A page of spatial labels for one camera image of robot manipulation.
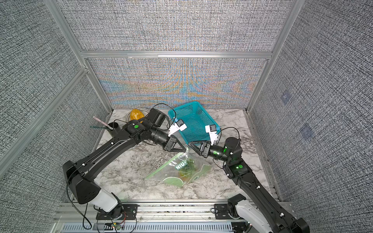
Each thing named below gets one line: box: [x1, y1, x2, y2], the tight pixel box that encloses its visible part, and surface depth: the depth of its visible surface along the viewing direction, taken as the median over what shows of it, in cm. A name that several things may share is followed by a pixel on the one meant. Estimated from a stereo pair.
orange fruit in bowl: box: [130, 108, 146, 124], surface depth 109 cm
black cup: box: [107, 121, 121, 137], surface depth 100 cm
